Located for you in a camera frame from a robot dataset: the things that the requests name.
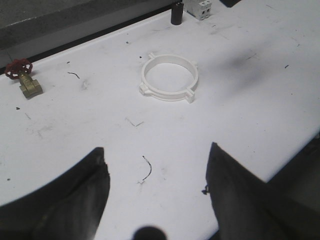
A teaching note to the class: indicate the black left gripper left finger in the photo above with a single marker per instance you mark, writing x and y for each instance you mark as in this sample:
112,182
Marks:
68,208

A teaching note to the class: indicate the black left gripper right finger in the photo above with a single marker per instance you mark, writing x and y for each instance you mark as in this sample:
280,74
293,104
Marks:
246,208

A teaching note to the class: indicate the white half pipe clamp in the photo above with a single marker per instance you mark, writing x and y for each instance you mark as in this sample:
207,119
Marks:
188,93
172,73

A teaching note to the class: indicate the brass valve red handwheel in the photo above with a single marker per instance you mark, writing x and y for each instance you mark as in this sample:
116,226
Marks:
20,69

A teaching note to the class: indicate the grey stone counter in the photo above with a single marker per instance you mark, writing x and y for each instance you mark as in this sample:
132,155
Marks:
31,27

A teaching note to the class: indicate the dark brown cylindrical capacitor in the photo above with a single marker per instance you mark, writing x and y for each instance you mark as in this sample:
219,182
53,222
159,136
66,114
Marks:
176,13

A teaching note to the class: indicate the white circuit breaker red switch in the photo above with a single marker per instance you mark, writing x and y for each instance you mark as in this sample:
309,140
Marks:
200,9

